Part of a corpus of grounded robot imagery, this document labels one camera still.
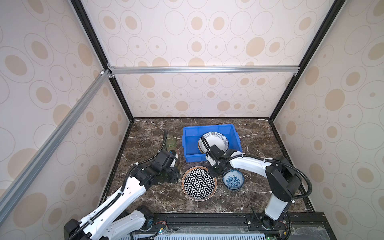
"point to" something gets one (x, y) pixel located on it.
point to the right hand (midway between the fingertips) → (211, 173)
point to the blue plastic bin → (191, 135)
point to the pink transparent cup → (180, 153)
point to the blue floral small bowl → (233, 179)
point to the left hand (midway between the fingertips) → (183, 175)
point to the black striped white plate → (213, 138)
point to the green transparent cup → (171, 143)
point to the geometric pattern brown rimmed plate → (198, 184)
